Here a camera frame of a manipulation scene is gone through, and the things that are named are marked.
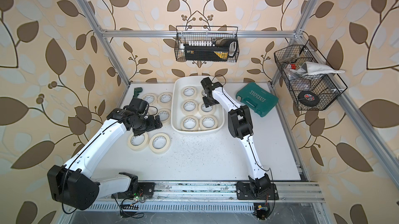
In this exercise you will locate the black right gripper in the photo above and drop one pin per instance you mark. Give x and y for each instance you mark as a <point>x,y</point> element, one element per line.
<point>206,102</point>

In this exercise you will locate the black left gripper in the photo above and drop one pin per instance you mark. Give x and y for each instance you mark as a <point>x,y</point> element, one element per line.
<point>155,124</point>

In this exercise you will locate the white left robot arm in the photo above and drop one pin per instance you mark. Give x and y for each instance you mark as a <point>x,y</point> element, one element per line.
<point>72,184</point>

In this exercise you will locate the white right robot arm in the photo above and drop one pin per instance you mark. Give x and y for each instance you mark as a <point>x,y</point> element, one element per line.
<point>240,126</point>

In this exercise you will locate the white plastic storage box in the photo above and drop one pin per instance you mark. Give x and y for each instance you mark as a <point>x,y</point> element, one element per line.
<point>176,113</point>

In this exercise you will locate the black yellow box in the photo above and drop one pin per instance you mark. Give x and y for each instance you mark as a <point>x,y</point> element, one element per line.
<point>206,53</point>

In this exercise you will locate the green pipe wrench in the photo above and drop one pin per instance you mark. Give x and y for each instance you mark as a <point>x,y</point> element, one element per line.
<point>137,91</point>

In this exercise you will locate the green tool case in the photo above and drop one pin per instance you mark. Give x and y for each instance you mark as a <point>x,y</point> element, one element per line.
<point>257,99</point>

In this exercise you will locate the black round disc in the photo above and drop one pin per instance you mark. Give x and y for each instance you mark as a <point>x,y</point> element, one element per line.
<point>308,99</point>

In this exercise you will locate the grey cloth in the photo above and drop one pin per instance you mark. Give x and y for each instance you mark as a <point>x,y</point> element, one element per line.
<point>315,69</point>

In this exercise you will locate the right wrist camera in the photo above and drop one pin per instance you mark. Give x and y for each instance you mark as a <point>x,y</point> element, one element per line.
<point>208,83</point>

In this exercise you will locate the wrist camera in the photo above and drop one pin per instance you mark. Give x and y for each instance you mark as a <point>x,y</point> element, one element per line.
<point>208,83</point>
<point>138,106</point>

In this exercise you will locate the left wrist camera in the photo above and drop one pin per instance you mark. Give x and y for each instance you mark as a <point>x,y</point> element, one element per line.
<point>138,106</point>

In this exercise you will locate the black wire basket rear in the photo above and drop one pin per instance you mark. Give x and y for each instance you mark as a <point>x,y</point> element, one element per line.
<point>206,35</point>

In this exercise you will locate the black wire basket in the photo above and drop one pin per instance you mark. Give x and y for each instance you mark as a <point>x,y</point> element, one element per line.
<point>206,35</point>
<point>328,87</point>

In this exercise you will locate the black wire basket right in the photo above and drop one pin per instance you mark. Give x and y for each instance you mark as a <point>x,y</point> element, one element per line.
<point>328,87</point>

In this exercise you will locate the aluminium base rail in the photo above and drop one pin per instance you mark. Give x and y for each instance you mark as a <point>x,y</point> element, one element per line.
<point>230,191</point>

